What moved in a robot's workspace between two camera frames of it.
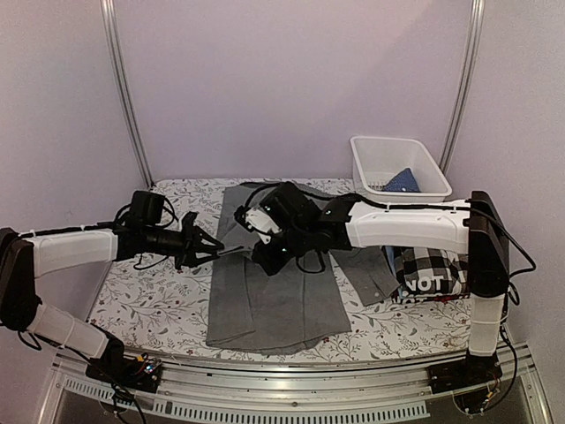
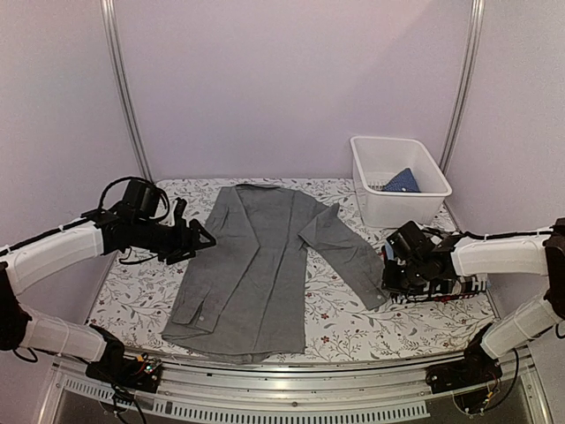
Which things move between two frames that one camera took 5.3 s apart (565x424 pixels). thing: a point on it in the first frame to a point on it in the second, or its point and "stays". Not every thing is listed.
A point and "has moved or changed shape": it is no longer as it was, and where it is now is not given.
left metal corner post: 121,87 stays
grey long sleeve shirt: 252,310 has moved or changed shape
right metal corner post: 478,12 stays
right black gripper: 270,265 to 389,281
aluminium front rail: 291,387 stays
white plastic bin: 394,170 stays
